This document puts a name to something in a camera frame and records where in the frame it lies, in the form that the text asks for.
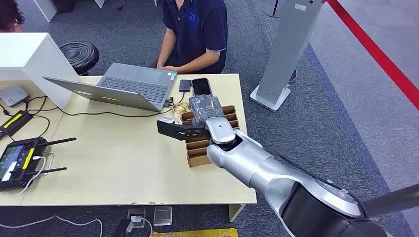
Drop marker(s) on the small black hard drive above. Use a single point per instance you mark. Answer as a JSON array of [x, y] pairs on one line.
[[185, 85]]

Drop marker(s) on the black stanchion base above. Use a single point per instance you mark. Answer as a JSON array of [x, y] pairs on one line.
[[272, 11]]

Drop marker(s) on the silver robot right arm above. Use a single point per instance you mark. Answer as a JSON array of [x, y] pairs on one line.
[[248, 162]]

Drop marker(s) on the dark grey rod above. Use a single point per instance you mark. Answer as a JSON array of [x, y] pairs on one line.
[[392, 199]]

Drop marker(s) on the floor power socket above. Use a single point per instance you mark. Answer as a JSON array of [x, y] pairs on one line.
[[137, 216]]

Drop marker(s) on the black round stool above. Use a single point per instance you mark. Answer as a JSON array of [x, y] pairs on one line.
[[79, 56]]

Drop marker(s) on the person at picture edge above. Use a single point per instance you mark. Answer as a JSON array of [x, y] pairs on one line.
[[8, 14]]

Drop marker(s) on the seated person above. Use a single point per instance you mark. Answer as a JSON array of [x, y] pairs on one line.
[[196, 29]]

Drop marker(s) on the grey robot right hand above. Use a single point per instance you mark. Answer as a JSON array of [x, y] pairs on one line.
[[207, 108]]

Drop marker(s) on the red barrier strip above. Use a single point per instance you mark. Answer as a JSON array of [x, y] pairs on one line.
[[376, 52]]

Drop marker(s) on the yellow sheet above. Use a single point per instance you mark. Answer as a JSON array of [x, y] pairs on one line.
[[196, 233]]

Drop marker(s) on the white furniture piece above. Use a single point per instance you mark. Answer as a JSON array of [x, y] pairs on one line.
[[46, 8]]

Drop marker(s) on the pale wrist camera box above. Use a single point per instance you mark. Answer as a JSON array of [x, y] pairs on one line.
[[168, 120]]

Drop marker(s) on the black device with yellow label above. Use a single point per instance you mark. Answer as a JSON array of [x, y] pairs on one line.
[[14, 121]]

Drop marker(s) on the beige table leg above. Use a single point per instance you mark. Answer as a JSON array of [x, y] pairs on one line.
[[236, 212]]

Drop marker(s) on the brown slotted card holder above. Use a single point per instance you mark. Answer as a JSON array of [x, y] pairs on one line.
[[196, 153]]

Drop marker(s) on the black remote controller with screen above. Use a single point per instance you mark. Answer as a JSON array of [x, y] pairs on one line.
[[18, 163]]

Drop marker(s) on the small grey box device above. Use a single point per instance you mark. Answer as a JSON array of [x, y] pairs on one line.
[[13, 95]]

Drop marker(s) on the grey open laptop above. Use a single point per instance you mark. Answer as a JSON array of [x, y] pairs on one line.
[[137, 85]]

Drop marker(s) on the grey pillar stand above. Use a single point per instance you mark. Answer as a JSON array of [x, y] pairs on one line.
[[288, 49]]

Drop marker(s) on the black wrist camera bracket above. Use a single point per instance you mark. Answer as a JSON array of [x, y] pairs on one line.
[[176, 130]]

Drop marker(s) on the crinkled snack wrapper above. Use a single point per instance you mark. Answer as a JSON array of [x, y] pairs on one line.
[[180, 109]]

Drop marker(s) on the white cabinet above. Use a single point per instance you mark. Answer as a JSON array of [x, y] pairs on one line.
[[29, 55]]

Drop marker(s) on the black smartphone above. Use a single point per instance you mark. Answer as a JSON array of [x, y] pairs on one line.
[[201, 86]]

